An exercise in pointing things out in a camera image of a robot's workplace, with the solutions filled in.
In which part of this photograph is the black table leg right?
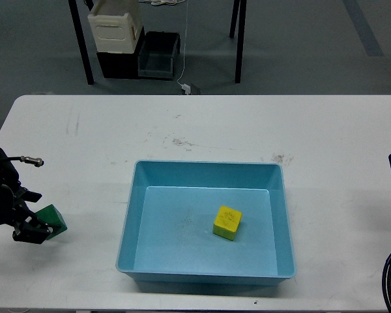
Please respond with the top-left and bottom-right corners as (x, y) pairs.
(229, 0), (247, 83)

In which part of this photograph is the black table leg left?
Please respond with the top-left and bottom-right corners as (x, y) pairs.
(68, 0), (94, 85)

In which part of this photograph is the green wooden block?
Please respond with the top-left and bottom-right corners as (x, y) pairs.
(36, 204), (68, 240)

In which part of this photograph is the dark grey storage bin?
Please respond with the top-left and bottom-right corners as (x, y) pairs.
(138, 31), (181, 80)

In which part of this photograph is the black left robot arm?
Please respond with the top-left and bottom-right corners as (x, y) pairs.
(0, 148), (68, 244)

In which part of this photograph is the black box under container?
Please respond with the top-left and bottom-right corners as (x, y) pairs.
(96, 31), (146, 80)

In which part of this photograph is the black table leg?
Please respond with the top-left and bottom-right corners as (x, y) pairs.
(68, 0), (94, 85)
(229, 0), (247, 83)

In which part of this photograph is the white hanging cable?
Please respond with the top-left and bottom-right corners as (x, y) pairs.
(177, 0), (189, 86)

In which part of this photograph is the cream plastic container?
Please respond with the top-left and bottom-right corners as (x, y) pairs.
(88, 0), (143, 54)

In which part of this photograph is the white power adapter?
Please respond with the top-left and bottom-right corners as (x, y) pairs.
(181, 83), (192, 95)

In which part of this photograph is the white coiled cable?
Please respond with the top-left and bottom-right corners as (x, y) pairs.
(138, 0), (186, 7)

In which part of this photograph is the blue plastic tray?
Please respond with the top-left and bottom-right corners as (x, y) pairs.
(117, 160), (297, 286)

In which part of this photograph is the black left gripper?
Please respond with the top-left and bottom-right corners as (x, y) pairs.
(0, 185), (53, 244)

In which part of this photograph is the yellow wooden block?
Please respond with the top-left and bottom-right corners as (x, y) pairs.
(212, 205), (242, 241)

